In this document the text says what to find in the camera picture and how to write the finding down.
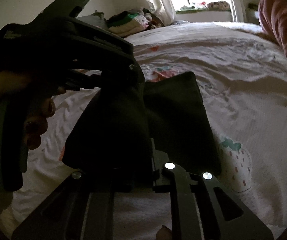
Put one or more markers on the left hand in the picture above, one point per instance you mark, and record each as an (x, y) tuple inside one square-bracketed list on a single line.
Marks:
[(25, 106)]

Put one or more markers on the black garment with orange patches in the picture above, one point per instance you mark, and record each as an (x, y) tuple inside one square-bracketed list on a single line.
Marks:
[(114, 139)]

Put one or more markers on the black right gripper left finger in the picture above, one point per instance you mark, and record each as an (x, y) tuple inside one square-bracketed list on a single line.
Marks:
[(76, 209)]

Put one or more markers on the floral item on windowsill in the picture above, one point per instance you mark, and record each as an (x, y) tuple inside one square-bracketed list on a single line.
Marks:
[(218, 6)]

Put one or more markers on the right hand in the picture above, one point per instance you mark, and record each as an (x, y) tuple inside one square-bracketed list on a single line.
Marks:
[(164, 233)]

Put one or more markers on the white strawberry print bedsheet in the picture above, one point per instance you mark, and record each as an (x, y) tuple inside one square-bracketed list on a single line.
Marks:
[(243, 81)]

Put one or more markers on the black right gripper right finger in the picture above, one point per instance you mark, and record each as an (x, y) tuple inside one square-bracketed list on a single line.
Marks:
[(201, 206)]

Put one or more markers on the pile of folded clothes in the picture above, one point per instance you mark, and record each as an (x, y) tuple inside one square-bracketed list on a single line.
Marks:
[(132, 22)]

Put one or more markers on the pink crumpled blanket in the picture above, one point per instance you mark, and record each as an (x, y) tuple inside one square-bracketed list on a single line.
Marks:
[(273, 20)]

